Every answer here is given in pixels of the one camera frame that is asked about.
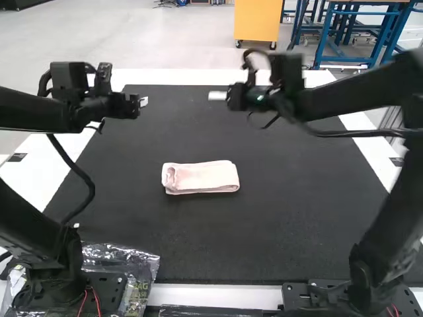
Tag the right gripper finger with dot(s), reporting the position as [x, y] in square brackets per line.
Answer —
[218, 95]

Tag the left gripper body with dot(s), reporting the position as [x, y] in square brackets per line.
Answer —
[122, 105]

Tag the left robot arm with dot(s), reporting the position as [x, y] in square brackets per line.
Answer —
[33, 109]

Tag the blue metal frame cart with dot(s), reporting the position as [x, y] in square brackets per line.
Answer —
[297, 23]
[363, 13]

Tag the silver foil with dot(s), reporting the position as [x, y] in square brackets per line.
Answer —
[138, 264]

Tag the black label plate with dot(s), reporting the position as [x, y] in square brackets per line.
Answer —
[397, 162]
[18, 157]

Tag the black mat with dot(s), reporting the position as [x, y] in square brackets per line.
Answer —
[198, 132]

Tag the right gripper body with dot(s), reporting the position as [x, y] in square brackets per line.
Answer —
[236, 97]

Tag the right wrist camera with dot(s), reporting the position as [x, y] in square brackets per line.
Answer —
[256, 97]

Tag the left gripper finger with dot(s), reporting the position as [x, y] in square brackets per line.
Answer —
[143, 102]

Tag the yellow wheeled cabinet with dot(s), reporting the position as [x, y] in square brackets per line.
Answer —
[257, 20]

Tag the pale towel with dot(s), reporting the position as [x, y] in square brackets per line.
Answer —
[201, 178]

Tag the dark base panel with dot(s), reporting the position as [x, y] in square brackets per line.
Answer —
[297, 294]
[109, 287]

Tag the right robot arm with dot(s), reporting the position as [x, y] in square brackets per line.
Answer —
[347, 99]

